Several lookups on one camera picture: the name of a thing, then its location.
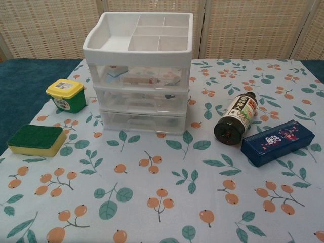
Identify clear plastic drawer shallow contents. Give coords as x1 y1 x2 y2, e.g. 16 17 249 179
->
101 109 187 135

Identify clear plastic drawer with stationery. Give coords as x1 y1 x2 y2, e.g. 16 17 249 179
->
94 64 187 90

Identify green yellow sponge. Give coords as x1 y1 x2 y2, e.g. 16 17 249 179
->
7 124 68 157

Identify floral fruit print tablecloth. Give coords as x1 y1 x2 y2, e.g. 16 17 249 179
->
0 58 324 243

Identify dark tea bottle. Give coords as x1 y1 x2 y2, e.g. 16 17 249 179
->
213 92 259 146

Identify green tub yellow lid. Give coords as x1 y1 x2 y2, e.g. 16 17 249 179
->
46 78 85 114

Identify blue pencil case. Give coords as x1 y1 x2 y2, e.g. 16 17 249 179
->
240 119 315 168

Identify teal table cover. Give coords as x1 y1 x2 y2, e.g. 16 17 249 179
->
0 58 82 155

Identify woven folding screen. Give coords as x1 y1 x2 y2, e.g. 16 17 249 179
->
0 0 324 63

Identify white drawer organizer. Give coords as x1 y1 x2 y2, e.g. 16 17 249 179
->
83 12 194 136

